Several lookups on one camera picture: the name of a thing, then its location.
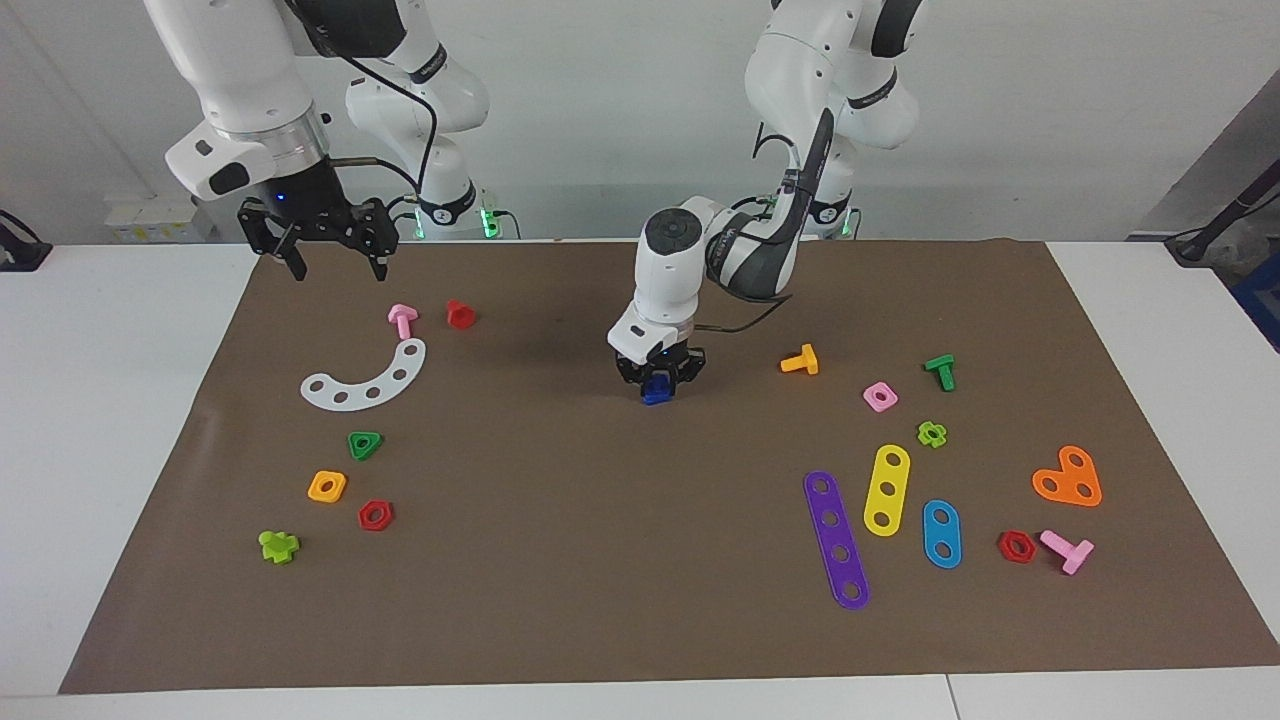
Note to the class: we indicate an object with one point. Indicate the red plastic bolt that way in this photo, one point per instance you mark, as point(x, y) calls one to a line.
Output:
point(460, 316)

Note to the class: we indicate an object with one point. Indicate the orange square plastic nut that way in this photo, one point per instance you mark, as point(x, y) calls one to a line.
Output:
point(315, 490)

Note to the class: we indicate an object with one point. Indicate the blue square plastic nut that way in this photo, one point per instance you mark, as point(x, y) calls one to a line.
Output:
point(657, 384)

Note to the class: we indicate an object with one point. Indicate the red hexagonal plastic nut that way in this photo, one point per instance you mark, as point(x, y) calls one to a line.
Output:
point(1004, 548)
point(365, 518)

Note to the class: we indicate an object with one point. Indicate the lime cross-shaped plastic nut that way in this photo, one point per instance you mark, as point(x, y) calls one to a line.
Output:
point(924, 436)

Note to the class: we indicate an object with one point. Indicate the blue two-hole plastic plate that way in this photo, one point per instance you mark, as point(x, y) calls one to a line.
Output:
point(941, 534)

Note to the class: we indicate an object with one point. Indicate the lime plastic bolt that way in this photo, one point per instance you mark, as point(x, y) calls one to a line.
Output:
point(277, 547)

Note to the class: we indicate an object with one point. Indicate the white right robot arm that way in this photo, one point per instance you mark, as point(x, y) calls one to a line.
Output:
point(240, 70)

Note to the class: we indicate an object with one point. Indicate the white curved plastic plate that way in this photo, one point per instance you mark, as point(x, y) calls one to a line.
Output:
point(386, 385)

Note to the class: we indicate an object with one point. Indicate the green plastic bolt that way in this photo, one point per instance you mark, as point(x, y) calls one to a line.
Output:
point(941, 365)

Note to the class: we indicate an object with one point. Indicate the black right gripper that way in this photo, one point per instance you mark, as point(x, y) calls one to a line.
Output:
point(305, 200)

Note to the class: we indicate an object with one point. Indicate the brown table mat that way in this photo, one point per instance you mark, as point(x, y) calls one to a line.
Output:
point(600, 550)

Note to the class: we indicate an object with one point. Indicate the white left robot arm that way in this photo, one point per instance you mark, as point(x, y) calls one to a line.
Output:
point(670, 280)

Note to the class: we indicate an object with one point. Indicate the black stand pole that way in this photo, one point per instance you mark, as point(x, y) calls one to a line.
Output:
point(1190, 245)

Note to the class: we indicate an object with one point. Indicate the purple four-hole plastic plate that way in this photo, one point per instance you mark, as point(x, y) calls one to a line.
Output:
point(836, 537)

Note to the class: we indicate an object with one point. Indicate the blue box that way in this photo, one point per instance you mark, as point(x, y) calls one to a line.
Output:
point(1265, 300)

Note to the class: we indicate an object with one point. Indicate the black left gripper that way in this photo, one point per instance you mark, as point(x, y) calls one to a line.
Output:
point(665, 360)

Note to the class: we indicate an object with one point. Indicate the pink square plastic nut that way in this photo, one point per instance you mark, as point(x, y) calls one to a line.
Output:
point(870, 400)

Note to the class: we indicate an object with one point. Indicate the pink plastic bolt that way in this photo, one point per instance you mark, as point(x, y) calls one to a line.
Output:
point(402, 318)
point(1072, 553)

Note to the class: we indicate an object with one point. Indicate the yellow three-hole plastic plate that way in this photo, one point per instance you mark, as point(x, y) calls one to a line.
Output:
point(888, 476)

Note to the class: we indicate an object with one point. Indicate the white power strip box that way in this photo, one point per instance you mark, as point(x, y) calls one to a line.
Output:
point(160, 220)

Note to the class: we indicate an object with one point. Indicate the green triangular plastic nut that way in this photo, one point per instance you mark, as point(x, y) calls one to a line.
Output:
point(354, 440)

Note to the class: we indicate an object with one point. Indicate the orange angled plastic plate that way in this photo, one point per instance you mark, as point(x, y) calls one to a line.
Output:
point(1066, 478)

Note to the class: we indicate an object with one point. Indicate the orange plastic bolt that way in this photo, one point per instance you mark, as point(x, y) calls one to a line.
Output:
point(805, 362)

